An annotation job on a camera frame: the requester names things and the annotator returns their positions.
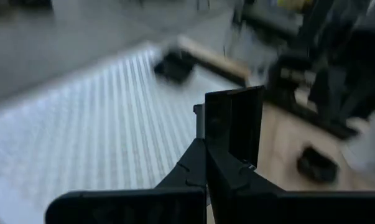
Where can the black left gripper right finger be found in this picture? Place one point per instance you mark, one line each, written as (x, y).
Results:
(237, 202)

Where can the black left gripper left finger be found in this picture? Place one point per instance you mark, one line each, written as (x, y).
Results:
(181, 202)

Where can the white perforated metal shelf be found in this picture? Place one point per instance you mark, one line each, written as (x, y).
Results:
(81, 124)

